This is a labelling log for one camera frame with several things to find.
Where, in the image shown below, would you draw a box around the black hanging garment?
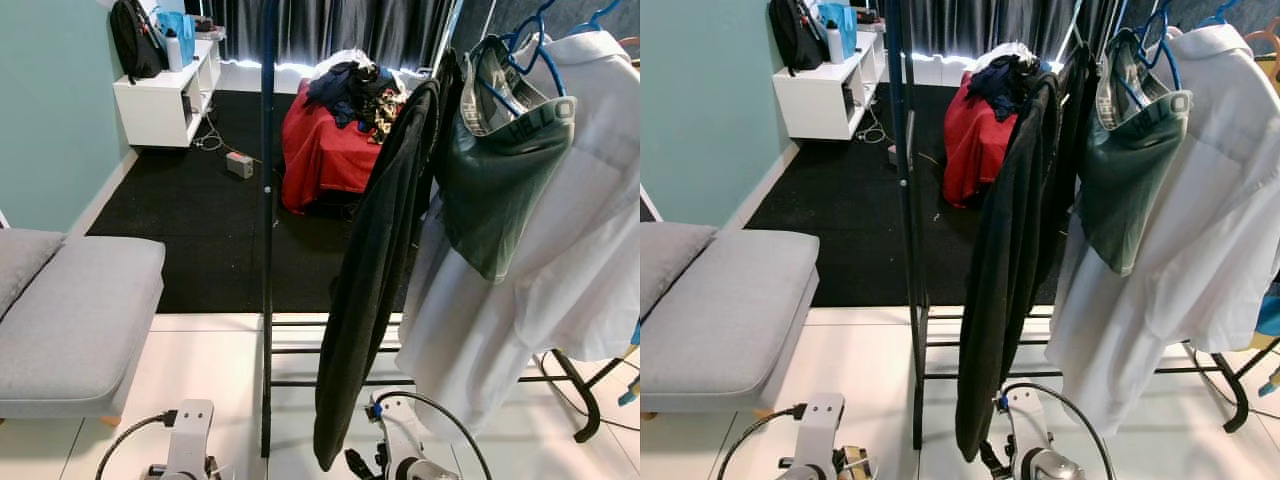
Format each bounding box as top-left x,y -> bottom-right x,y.
955,45 -> 1096,463
312,50 -> 466,473

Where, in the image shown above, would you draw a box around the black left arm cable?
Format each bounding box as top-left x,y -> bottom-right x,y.
95,412 -> 179,480
715,403 -> 809,480

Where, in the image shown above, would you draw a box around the white low shelf cabinet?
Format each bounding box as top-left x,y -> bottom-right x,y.
773,28 -> 886,141
112,35 -> 223,149

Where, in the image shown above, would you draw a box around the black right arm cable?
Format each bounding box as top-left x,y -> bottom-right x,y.
995,382 -> 1116,480
365,390 -> 493,480

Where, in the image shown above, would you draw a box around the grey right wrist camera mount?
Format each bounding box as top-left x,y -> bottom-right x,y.
375,395 -> 426,471
1005,388 -> 1049,466

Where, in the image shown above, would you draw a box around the white shirt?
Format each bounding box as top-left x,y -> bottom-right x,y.
395,30 -> 641,441
1045,22 -> 1280,436

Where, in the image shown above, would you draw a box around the dark pleated curtain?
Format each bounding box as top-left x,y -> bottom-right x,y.
185,0 -> 641,71
880,0 -> 1280,63

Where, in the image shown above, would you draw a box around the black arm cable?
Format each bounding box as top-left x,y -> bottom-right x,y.
95,412 -> 179,480
365,390 -> 493,480
715,403 -> 809,480
995,382 -> 1116,480

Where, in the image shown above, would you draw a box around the grey cushion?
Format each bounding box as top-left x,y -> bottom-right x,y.
640,222 -> 719,321
0,228 -> 66,316

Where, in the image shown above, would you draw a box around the red cloth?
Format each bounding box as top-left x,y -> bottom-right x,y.
280,80 -> 386,216
942,72 -> 1021,209

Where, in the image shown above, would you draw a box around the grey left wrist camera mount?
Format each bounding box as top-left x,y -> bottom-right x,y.
160,400 -> 216,480
795,393 -> 846,480

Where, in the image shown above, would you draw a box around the green shorts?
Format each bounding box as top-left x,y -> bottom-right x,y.
440,35 -> 579,284
1078,28 -> 1196,276

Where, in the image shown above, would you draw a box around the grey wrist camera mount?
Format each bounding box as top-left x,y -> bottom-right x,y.
1005,388 -> 1049,466
160,400 -> 216,480
795,393 -> 846,480
375,395 -> 426,471

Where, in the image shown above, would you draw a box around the light blue bag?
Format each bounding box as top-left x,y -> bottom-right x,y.
818,3 -> 859,56
155,10 -> 198,63

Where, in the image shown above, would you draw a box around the blue clothes hanger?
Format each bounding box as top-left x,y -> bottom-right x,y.
1195,0 -> 1246,29
575,0 -> 623,36
478,10 -> 566,116
1110,5 -> 1186,106

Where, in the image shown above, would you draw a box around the black backpack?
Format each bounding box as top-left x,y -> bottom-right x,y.
108,0 -> 166,83
768,0 -> 829,76

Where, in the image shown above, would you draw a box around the dark clothes pile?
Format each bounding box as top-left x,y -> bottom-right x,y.
303,60 -> 406,141
968,55 -> 1041,121

